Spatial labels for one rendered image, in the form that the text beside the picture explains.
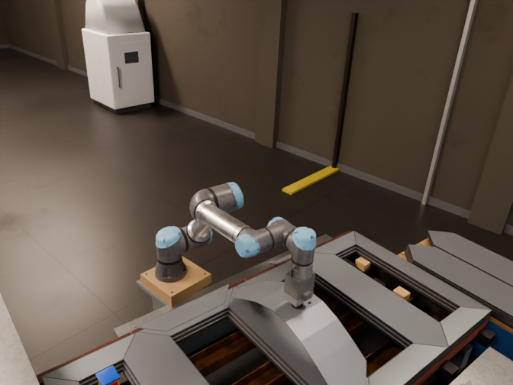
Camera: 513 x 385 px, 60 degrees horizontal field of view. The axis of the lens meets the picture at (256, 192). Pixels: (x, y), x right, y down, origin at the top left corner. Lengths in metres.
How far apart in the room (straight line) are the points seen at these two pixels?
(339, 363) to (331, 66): 3.84
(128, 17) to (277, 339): 5.82
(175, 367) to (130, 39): 5.68
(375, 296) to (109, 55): 5.46
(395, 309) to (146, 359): 0.99
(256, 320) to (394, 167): 3.31
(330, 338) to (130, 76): 5.80
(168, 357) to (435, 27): 3.63
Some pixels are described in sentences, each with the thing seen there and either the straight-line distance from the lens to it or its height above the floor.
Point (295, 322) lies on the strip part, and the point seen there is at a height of 1.02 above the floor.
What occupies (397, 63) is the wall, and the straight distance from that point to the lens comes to 4.63.
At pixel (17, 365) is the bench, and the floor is 1.05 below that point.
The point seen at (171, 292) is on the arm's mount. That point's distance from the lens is 2.12.
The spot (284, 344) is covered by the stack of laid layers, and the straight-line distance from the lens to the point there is 1.73.
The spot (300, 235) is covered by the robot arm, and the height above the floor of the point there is 1.33.
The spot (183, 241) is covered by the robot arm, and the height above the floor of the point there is 0.92.
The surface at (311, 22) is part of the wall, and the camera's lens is 5.12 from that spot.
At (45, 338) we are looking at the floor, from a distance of 3.14.
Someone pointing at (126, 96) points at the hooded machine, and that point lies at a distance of 6.95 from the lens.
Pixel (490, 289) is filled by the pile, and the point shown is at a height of 0.85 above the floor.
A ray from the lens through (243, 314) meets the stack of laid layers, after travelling 1.83.
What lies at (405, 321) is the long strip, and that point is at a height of 0.86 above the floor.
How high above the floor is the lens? 2.10
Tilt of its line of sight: 28 degrees down
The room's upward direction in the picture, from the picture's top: 3 degrees clockwise
